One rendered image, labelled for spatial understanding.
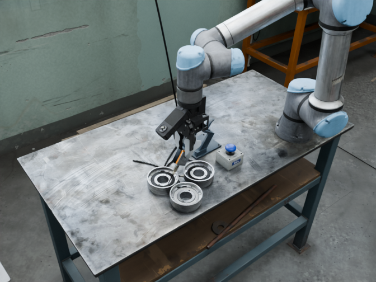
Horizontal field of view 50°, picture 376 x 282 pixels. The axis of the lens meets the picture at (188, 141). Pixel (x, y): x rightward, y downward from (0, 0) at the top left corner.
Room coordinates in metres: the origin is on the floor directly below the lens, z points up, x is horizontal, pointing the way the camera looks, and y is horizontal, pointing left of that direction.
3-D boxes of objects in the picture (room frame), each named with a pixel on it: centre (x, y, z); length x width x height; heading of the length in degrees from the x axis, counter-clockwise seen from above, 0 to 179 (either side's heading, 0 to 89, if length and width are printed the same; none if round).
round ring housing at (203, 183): (1.02, -0.04, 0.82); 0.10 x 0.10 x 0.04
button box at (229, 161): (1.12, -0.16, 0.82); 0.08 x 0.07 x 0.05; 129
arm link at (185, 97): (1.01, 0.00, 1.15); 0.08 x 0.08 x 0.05
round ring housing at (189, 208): (0.91, 0.00, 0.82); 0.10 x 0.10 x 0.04
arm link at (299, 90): (1.31, -0.43, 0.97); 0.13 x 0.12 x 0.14; 21
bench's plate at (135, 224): (1.24, -0.04, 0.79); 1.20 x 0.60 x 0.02; 129
